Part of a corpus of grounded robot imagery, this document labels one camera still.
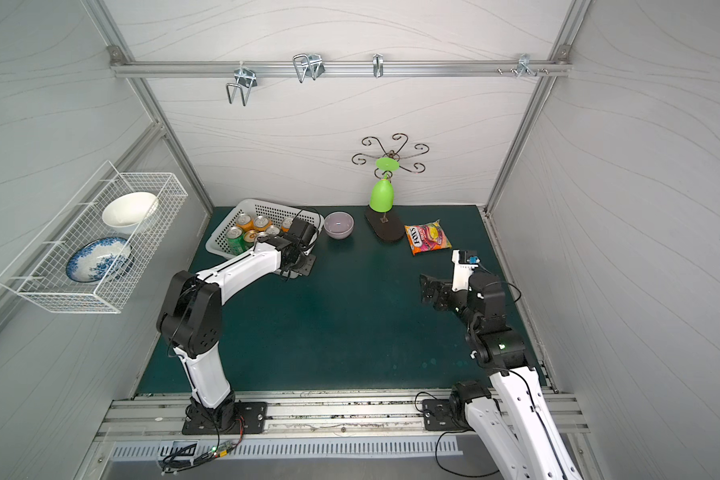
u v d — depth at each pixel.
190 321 0.49
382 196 0.96
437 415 0.74
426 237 1.08
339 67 0.78
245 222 1.01
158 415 0.75
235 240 0.98
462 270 0.63
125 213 0.73
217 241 1.01
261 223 1.01
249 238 0.98
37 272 0.56
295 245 0.71
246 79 0.78
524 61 0.77
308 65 0.76
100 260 0.65
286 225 1.01
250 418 0.74
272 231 0.98
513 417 0.43
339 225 1.11
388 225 1.15
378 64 0.73
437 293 0.64
